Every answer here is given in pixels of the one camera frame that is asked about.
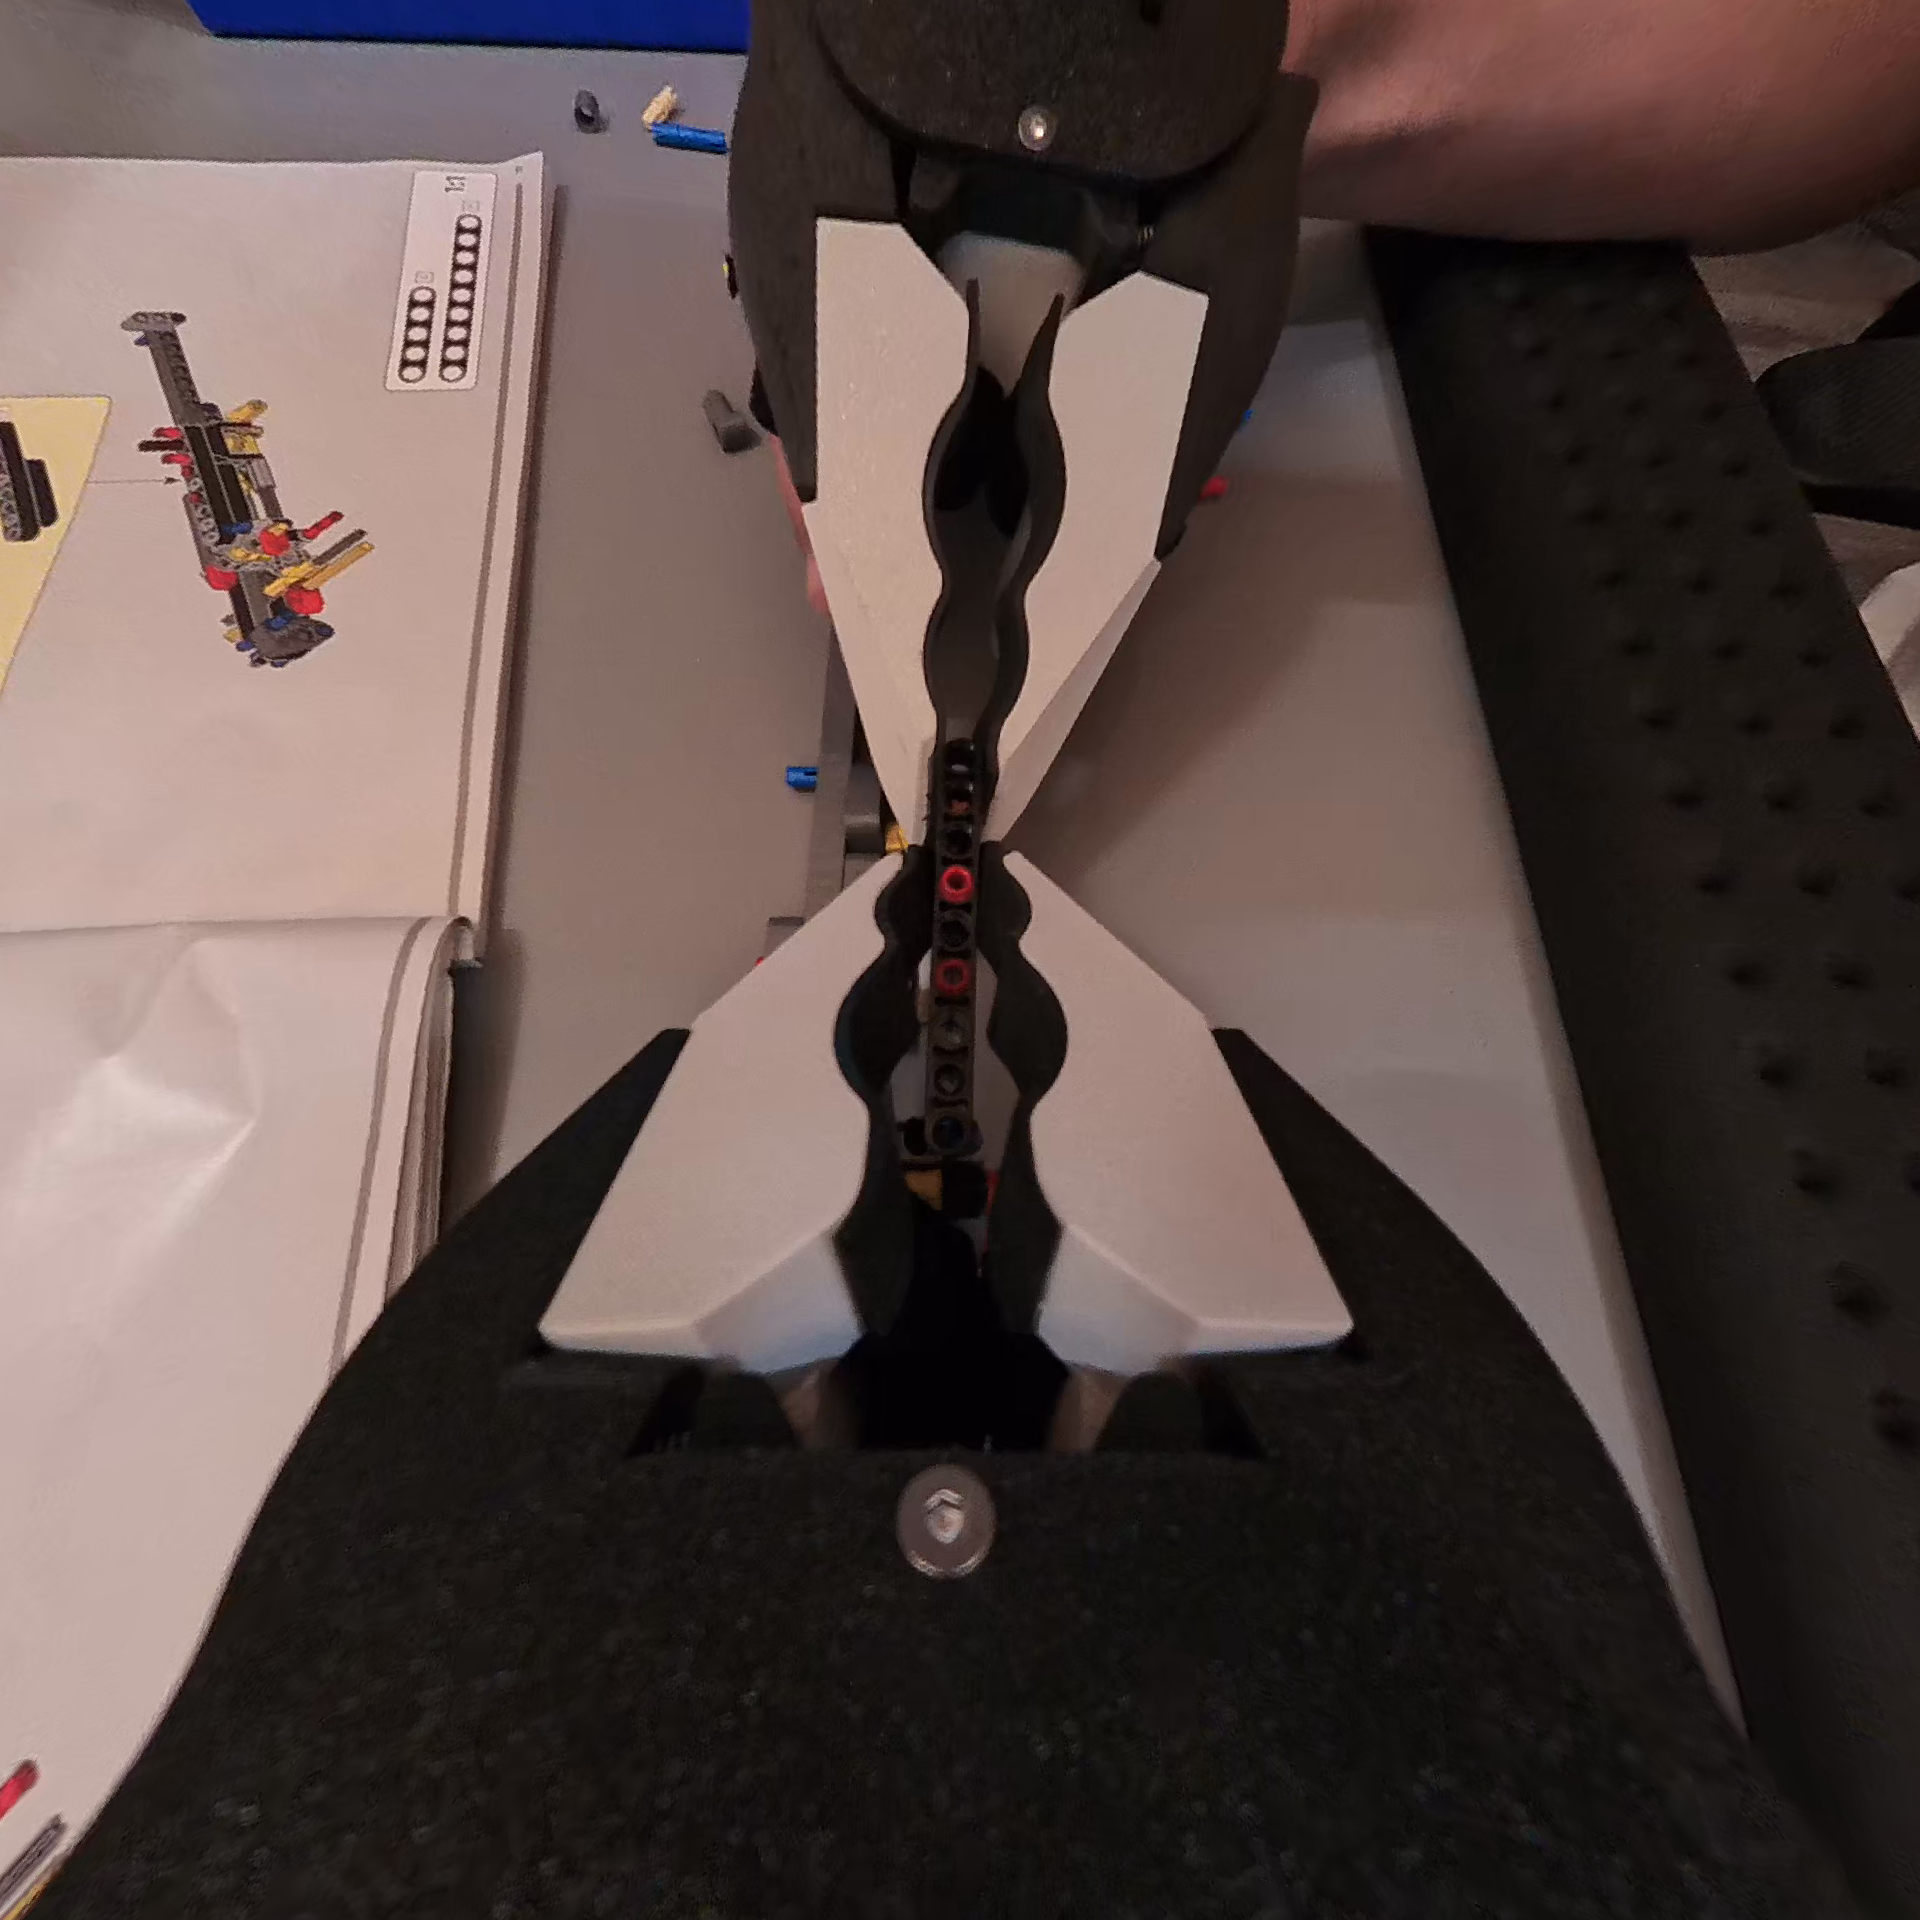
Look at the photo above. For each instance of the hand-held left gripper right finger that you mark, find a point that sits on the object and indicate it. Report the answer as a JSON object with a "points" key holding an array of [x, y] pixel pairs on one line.
{"points": [[1184, 1184]]}

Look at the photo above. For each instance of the dark grey lego connector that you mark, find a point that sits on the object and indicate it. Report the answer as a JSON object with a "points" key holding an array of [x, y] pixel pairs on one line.
{"points": [[730, 424]]}

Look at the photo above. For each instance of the blue lego pin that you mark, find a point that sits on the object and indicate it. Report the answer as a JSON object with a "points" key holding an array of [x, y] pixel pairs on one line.
{"points": [[690, 138]]}

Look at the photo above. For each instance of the person's right forearm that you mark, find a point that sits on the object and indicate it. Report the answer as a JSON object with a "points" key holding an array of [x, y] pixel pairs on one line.
{"points": [[1576, 120]]}

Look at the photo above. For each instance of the black beam with red pins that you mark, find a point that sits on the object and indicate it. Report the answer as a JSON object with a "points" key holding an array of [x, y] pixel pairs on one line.
{"points": [[955, 930]]}

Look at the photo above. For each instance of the blue plastic bin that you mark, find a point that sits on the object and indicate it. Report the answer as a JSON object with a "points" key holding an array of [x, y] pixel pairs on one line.
{"points": [[451, 18]]}

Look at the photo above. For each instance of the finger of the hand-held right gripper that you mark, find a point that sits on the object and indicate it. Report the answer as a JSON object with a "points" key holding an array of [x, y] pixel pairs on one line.
{"points": [[1124, 452], [878, 452]]}

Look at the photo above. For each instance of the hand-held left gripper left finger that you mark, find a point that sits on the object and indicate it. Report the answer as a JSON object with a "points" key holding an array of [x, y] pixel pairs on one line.
{"points": [[704, 1184]]}

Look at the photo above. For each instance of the building instruction booklet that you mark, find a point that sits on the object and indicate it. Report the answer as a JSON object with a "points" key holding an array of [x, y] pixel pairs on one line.
{"points": [[300, 750]]}

